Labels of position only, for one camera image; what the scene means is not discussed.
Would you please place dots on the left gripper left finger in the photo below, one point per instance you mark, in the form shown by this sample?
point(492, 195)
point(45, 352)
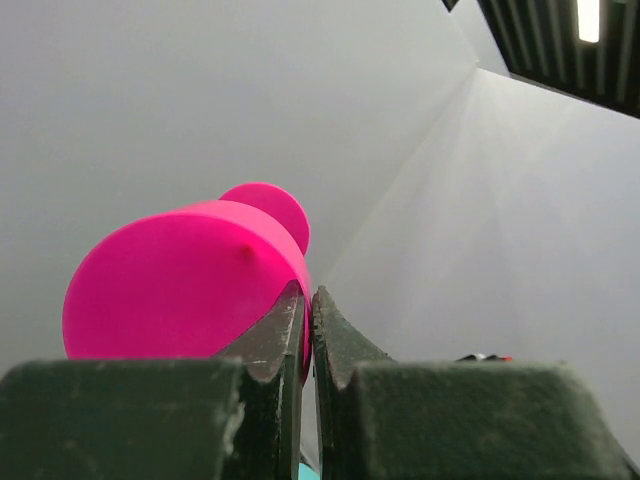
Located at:
point(235, 415)

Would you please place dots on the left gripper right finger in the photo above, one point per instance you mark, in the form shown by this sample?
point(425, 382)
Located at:
point(379, 418)

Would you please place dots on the magenta plastic wine glass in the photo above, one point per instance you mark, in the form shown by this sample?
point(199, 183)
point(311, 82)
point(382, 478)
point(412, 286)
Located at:
point(188, 282)

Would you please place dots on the blue plastic wine glass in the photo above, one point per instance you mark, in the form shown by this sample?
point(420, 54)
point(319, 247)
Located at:
point(305, 472)

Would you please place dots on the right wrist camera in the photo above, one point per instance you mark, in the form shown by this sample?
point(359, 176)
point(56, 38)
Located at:
point(485, 358)

